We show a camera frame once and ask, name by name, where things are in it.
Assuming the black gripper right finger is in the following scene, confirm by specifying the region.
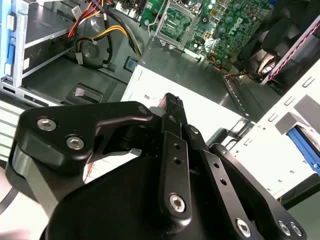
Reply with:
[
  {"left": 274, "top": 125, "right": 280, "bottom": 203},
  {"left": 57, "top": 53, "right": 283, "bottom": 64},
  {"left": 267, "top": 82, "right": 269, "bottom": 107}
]
[{"left": 186, "top": 124, "right": 309, "bottom": 240}]

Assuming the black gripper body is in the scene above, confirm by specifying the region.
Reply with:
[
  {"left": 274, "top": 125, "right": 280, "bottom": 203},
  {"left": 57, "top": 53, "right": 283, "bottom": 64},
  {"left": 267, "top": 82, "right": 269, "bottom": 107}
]
[{"left": 45, "top": 154, "right": 241, "bottom": 240}]

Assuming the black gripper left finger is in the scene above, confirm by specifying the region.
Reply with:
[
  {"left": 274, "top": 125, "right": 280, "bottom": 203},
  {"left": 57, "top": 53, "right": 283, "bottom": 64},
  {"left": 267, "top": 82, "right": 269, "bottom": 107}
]
[{"left": 5, "top": 92, "right": 194, "bottom": 228}]

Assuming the hard disk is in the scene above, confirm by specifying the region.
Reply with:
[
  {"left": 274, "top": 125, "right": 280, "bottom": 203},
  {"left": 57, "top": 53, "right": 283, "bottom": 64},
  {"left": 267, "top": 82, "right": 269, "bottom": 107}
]
[{"left": 286, "top": 124, "right": 320, "bottom": 176}]

